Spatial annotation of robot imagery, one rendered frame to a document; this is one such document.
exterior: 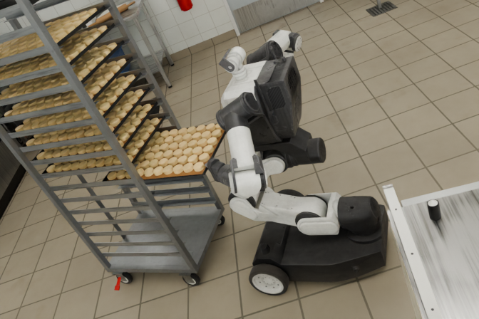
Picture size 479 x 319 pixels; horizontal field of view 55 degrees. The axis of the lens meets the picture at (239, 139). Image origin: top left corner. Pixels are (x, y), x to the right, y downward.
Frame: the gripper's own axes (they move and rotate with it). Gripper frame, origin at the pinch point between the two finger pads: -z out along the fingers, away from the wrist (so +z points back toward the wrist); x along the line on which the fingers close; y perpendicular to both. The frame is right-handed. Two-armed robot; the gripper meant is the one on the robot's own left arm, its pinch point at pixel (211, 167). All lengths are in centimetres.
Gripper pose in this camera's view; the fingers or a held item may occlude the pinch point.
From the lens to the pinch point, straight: 207.6
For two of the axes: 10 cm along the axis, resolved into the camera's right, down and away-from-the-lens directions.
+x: -3.6, -7.8, -5.2
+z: 6.3, 2.1, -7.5
